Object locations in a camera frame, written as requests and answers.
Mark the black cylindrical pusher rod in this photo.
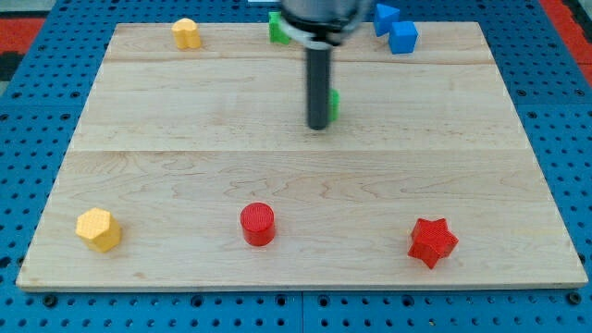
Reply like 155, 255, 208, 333
305, 48, 331, 130

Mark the green circle block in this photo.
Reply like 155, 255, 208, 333
329, 89, 340, 122

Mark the green block at top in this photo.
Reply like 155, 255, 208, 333
268, 11, 290, 45

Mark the blue triangle block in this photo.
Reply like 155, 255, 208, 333
374, 3, 401, 37

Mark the blue cube block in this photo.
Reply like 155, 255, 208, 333
388, 21, 419, 55

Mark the yellow heart block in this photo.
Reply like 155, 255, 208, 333
171, 18, 202, 49

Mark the wooden board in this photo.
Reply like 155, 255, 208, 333
17, 22, 588, 292

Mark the red cylinder block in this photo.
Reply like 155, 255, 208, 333
240, 203, 276, 246

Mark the red star block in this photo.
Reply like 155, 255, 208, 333
407, 218, 459, 269

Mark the yellow hexagon block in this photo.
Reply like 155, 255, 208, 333
75, 207, 121, 253

